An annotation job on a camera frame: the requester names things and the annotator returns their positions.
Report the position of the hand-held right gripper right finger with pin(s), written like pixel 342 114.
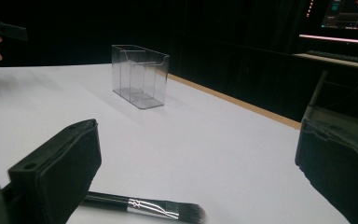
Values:
pixel 338 161

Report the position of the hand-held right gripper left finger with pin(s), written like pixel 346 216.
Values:
pixel 59 168

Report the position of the black makeup brush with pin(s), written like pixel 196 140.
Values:
pixel 155 207

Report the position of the clear plastic organizer box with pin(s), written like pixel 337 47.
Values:
pixel 140 76

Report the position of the wooden desk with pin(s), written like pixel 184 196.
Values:
pixel 332 60

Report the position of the black keyboard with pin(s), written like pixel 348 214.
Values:
pixel 341 57

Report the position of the computer monitor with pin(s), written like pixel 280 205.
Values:
pixel 345 17

